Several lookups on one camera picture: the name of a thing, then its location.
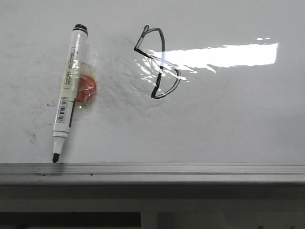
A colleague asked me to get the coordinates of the grey furniture below whiteboard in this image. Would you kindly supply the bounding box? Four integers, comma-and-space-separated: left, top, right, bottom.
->
0, 185, 305, 229

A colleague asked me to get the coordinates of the white black whiteboard marker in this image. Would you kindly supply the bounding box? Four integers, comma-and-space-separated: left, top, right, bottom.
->
52, 24, 88, 163

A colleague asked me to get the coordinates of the red round magnet taped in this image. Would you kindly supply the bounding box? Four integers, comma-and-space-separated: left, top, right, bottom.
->
76, 74, 96, 104

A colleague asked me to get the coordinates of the white whiteboard with aluminium frame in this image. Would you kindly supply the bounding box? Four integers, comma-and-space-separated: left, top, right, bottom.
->
0, 0, 305, 186

